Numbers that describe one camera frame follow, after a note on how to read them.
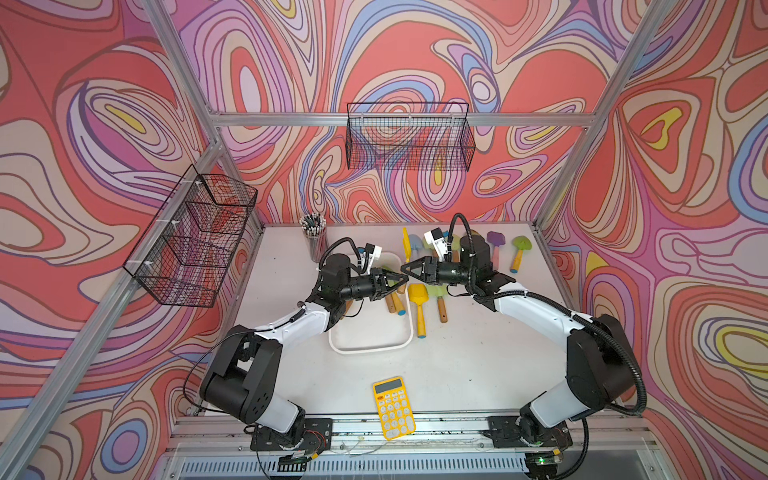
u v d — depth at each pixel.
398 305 0.93
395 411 0.76
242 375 0.44
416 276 0.74
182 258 0.74
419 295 0.96
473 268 0.65
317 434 0.73
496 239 1.16
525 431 0.66
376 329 0.95
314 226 0.96
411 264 0.76
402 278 0.77
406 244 0.78
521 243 1.11
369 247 0.77
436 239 0.75
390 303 0.95
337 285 0.68
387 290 0.72
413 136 0.96
